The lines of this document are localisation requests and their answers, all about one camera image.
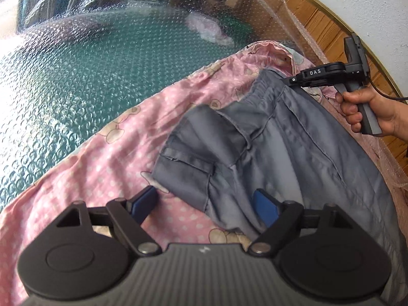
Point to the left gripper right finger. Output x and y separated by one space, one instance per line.
266 207

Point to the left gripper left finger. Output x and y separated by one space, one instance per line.
143 203

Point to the grey trousers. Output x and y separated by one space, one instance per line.
281 140

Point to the person's right hand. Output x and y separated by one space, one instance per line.
392 115

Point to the pink teddy bear quilt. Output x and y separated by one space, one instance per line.
117 162

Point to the white plastic bag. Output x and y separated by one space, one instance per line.
208 29

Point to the clear bubble wrap sheet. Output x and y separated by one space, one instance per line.
69 67

